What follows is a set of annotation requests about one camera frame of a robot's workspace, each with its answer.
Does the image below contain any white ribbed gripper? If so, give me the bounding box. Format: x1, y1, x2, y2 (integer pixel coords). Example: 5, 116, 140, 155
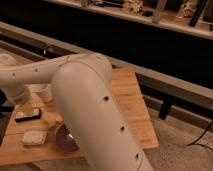
2, 85, 34, 116

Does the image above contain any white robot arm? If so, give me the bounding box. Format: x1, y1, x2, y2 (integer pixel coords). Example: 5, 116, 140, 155
0, 53, 153, 171

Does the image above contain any white sponge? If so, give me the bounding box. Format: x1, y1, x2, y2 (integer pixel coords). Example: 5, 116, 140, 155
22, 130, 47, 146

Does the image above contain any white paper cup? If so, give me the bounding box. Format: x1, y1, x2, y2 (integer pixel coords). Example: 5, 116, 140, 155
31, 84, 52, 102

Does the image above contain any wooden table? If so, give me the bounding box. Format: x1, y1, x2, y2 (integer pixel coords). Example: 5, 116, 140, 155
0, 68, 159, 166

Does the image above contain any purple bowl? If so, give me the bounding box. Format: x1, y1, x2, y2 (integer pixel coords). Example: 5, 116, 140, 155
55, 124, 79, 152

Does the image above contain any black cable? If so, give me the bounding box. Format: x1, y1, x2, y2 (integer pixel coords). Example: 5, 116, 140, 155
186, 119, 213, 148

